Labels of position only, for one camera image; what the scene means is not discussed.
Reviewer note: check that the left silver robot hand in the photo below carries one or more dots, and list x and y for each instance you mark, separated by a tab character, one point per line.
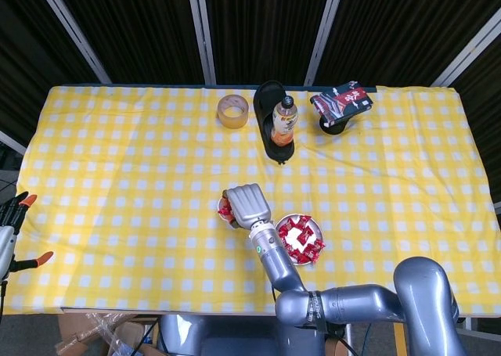
7	246

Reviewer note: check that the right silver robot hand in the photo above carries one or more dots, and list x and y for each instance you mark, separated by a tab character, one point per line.
250	205

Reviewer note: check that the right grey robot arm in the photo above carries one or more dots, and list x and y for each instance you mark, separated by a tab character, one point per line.
282	270

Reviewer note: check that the white paper cup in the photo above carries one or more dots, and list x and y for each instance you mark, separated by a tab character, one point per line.
219	204

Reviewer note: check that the metal bowl of red candies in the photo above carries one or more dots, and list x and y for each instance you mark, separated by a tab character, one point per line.
293	238

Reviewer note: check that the brown packing tape roll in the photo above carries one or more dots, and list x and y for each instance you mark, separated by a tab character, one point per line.
233	121

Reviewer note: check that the orange drink plastic bottle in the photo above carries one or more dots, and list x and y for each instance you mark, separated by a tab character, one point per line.
283	125

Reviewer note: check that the brown cardboard box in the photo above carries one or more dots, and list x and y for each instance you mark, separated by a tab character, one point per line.
70	332

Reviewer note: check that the black oval plastic tray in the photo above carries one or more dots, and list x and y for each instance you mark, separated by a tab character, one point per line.
266	98

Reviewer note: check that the black small bowl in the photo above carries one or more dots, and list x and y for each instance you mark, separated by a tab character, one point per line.
336	130

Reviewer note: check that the yellow white checked tablecloth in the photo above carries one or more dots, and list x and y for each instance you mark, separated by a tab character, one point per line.
137	176

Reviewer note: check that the clear plastic wrap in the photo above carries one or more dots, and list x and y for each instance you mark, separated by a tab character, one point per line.
98	321

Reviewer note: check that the grey robot torso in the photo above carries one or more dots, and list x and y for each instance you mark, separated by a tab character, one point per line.
227	336

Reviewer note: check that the black pleated curtain panel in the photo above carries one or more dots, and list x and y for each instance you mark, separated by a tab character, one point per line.
31	58
262	27
137	27
391	27
485	117

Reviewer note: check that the yellow table leg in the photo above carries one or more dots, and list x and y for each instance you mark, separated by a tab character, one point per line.
400	340

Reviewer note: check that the white metal frame post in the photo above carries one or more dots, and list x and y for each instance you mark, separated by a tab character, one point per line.
201	31
70	27
325	31
469	54
11	142

